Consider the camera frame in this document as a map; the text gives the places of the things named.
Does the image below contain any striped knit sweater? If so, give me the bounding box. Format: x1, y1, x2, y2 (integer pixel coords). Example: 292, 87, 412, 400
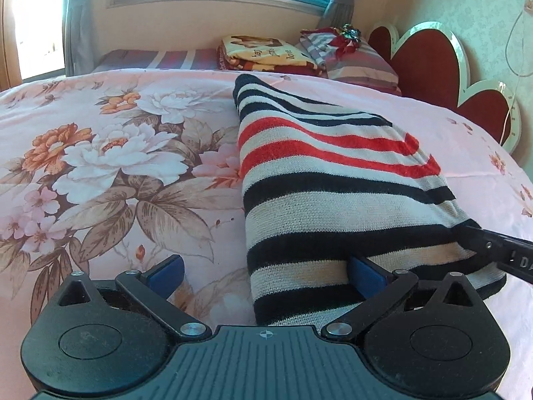
233, 74, 506, 327

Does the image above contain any shiny ribbon bow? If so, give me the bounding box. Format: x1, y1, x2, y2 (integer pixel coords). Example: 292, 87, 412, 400
339, 24, 361, 43

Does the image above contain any striped pillow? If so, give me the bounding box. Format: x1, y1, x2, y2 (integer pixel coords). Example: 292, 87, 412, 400
300, 27, 401, 96

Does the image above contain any grey left curtain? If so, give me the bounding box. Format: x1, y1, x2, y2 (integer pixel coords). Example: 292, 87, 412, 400
62, 0, 95, 77

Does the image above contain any yellow red folded blanket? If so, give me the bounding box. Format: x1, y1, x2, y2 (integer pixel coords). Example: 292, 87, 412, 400
217, 35, 322, 76

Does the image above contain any brown wooden door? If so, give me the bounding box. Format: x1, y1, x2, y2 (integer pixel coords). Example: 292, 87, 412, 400
0, 0, 22, 91

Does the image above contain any red heart-shaped headboard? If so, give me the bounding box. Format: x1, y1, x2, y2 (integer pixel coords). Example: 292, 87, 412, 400
368, 22, 521, 154

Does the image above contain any pink floral bed sheet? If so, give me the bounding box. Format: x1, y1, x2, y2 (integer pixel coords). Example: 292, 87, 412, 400
1, 70, 532, 399

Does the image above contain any white charging cable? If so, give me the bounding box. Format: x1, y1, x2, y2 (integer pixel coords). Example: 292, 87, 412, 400
498, 0, 533, 146

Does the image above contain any striped mattress cover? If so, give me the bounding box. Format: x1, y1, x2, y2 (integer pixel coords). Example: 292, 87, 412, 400
93, 49, 219, 72

